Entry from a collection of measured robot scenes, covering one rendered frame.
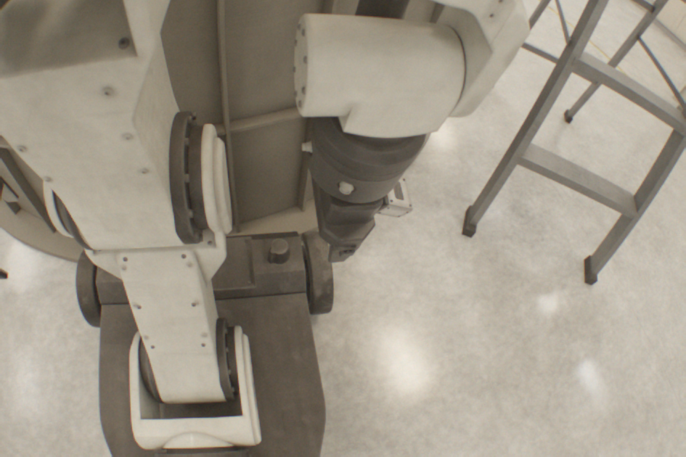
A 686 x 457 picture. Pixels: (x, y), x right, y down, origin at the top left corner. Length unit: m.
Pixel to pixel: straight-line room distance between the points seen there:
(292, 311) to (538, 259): 0.85
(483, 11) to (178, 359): 0.55
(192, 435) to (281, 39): 0.66
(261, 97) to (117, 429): 0.71
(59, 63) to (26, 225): 1.11
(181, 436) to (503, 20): 0.60
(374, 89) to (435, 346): 0.88
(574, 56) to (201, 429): 1.08
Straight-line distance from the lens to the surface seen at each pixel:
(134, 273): 0.50
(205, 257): 0.48
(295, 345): 0.78
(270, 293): 0.81
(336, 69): 0.21
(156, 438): 0.62
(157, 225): 0.37
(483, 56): 0.23
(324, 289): 0.83
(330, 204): 0.34
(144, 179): 0.31
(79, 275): 0.91
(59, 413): 1.08
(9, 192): 0.57
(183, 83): 0.71
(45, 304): 1.17
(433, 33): 0.24
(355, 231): 0.38
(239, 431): 0.59
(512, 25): 0.21
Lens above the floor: 0.93
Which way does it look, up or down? 53 degrees down
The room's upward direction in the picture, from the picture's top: 15 degrees clockwise
